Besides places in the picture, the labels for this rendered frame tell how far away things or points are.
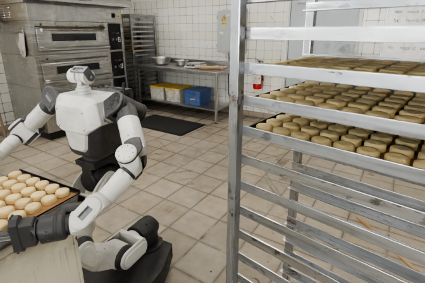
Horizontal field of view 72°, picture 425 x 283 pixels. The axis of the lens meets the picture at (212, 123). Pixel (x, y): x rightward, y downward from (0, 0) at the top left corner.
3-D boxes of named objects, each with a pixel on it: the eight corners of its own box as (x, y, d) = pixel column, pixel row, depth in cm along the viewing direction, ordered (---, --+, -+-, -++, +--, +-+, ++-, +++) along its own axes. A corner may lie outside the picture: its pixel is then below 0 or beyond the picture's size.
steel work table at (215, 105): (137, 108, 592) (133, 60, 563) (161, 102, 650) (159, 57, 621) (217, 124, 495) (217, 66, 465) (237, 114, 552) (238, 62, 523)
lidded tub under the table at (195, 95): (182, 103, 540) (181, 90, 532) (196, 98, 579) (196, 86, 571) (199, 106, 521) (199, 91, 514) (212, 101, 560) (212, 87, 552)
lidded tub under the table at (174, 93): (163, 100, 564) (162, 87, 556) (179, 96, 602) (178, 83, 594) (179, 103, 544) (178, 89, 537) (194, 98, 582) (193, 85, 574)
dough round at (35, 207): (28, 216, 100) (27, 211, 99) (23, 211, 103) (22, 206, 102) (44, 210, 103) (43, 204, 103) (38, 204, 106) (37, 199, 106)
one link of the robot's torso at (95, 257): (117, 237, 182) (57, 224, 142) (142, 248, 173) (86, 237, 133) (106, 264, 176) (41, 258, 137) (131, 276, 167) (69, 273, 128)
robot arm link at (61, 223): (60, 244, 97) (96, 237, 100) (51, 239, 88) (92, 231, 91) (60, 210, 102) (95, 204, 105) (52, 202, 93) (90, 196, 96)
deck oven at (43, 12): (57, 145, 404) (29, -14, 344) (14, 130, 466) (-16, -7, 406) (140, 118, 530) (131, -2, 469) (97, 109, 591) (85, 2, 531)
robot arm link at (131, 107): (134, 133, 128) (128, 111, 136) (148, 121, 126) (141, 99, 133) (112, 125, 119) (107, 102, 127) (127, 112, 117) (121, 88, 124)
